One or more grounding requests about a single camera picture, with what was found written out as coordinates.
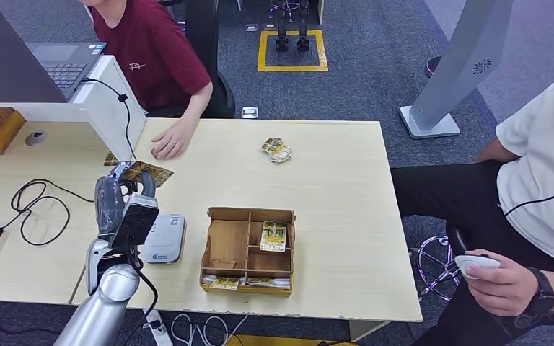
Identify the grey white card reader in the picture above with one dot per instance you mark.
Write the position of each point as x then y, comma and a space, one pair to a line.
168, 239

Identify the person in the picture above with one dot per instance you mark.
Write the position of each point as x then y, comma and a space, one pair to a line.
544, 167
148, 52

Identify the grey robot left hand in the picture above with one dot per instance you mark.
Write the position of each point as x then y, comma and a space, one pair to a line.
110, 205

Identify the wooden compartment organizer box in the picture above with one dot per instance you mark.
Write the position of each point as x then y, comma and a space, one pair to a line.
229, 239

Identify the white power strip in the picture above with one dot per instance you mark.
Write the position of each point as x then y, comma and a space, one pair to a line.
162, 332

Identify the black wristwatch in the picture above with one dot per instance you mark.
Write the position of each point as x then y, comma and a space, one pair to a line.
544, 293

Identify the white handheld remote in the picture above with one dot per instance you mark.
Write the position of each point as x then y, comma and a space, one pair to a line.
473, 264

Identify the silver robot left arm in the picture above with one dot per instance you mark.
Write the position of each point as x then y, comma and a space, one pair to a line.
110, 296

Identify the person's right forearm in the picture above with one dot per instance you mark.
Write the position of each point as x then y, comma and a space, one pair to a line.
494, 152

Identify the black robot leg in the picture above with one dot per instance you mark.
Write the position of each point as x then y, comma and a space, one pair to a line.
303, 28
282, 28

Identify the stacked white key cards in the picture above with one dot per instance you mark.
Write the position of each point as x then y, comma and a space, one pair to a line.
267, 282

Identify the dark round floor base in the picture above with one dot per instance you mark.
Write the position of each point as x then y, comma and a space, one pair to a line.
432, 66

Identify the dark grey laptop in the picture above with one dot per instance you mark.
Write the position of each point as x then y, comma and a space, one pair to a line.
0, 57

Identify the brown gold ID card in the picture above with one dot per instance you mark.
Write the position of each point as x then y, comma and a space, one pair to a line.
158, 175

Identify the black office chair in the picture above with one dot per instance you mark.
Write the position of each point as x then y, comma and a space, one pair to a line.
219, 100

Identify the person's left hand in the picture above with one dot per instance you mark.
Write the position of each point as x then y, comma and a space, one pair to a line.
501, 289
174, 141

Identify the grey kiosk stand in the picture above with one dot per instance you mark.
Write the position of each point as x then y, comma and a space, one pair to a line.
463, 57

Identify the dark gold card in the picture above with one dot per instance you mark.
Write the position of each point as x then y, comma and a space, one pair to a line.
110, 160

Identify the chrome chair base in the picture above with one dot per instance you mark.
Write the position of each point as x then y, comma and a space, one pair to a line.
432, 267

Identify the white desk divider shelf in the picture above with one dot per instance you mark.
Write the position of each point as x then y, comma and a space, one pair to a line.
105, 110

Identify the small silver floor socket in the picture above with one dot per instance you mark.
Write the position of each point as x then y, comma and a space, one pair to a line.
251, 27
270, 26

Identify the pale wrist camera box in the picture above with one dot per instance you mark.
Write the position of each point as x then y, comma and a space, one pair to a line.
136, 219

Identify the upright gold room key card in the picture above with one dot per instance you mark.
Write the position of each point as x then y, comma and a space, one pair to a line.
273, 236

